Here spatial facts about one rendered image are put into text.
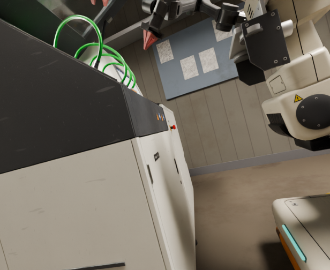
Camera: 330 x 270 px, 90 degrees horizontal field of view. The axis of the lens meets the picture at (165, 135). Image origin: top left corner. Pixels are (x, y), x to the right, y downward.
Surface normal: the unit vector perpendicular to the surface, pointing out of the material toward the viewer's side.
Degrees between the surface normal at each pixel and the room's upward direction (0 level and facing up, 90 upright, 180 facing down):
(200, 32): 90
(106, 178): 90
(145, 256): 90
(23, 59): 90
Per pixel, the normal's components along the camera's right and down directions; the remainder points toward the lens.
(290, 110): -0.30, 0.10
